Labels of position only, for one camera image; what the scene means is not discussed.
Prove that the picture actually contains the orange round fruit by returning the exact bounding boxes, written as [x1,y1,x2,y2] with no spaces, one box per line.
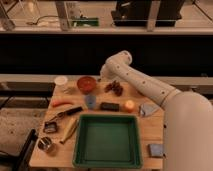
[124,100,135,113]

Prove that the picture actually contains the black rectangular block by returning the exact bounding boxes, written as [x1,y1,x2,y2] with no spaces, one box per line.
[100,102,120,111]

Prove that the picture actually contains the white round lid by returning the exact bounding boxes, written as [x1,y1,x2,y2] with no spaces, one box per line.
[54,76,68,87]

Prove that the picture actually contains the green plastic tray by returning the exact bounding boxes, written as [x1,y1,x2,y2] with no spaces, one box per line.
[73,115,143,169]

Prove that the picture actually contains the black handled tongs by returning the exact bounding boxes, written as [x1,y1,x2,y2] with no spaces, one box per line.
[48,106,83,122]

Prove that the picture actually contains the black stand left of table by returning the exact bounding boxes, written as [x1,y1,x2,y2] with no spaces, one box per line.
[12,129,37,171]

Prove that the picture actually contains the brown grape bunch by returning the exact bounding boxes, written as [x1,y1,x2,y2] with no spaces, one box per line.
[104,81,123,96]

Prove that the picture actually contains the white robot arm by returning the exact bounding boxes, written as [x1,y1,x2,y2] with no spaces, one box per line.
[100,50,213,171]

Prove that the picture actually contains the small black square container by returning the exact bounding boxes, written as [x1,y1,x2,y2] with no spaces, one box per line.
[43,122,58,134]

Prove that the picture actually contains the orange carrot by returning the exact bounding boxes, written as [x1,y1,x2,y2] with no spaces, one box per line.
[51,100,73,107]

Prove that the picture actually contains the blue plastic cup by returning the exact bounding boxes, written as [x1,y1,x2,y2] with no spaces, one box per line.
[85,94,96,110]

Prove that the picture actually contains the wooden board table top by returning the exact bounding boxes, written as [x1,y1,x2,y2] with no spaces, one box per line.
[29,81,164,171]

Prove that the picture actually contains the blue sponge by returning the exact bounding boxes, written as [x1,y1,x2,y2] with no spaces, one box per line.
[148,144,163,158]

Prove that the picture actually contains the small metal cup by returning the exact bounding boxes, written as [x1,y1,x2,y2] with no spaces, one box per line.
[38,137,53,153]

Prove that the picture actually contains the grey crumpled cloth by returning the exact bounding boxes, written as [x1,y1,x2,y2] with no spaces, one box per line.
[139,103,159,117]

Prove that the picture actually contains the red bowl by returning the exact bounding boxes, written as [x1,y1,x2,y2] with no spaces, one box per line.
[77,76,96,94]

